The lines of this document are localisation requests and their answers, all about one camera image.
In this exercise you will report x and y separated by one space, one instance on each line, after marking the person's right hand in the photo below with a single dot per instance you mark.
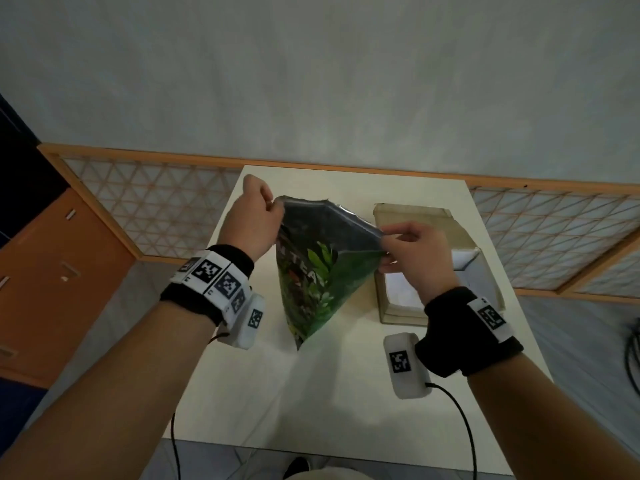
425 259

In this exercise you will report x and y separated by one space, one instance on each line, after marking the person's left hand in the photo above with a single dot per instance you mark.
247 219

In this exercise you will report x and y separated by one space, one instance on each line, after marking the person's right thumb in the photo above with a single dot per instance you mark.
391 264

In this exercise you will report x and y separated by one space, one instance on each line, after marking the person's left thumb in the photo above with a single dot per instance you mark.
275 206

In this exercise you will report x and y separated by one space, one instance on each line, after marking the green leaf-print foil bag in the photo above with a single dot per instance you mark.
320 289

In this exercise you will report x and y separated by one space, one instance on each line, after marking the person's left forearm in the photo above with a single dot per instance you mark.
105 394

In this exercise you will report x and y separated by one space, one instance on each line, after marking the person's right forearm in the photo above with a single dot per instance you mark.
550 419

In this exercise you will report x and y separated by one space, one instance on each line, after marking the brown cardboard box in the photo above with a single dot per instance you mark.
425 214

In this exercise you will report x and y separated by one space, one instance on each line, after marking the black wrist band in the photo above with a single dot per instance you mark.
445 334
237 257

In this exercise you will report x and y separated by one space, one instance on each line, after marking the wooden lattice screen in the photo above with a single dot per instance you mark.
150 204
550 234

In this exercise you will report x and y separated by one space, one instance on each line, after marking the person's black shoe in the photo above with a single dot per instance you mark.
296 469

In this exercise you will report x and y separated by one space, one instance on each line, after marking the orange wooden cabinet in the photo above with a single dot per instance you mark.
55 294

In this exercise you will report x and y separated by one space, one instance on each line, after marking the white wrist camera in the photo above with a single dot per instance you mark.
402 364
247 324

